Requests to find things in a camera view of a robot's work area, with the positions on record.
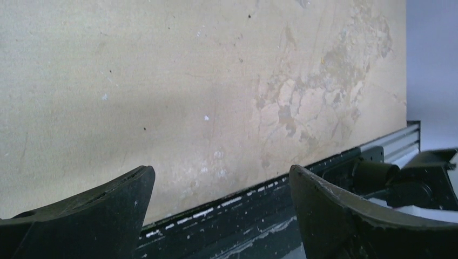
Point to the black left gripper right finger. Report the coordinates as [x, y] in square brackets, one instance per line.
[335, 223]

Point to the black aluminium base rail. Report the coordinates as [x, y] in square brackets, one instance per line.
[256, 222]

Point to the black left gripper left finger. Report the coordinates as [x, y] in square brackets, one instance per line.
[102, 222]

